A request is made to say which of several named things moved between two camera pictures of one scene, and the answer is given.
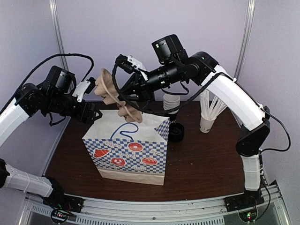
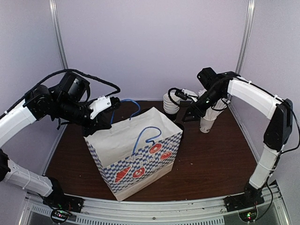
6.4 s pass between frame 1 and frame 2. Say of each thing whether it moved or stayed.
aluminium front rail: stayed
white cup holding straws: stayed
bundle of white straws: stayed
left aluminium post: stayed
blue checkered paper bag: moved
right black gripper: moved
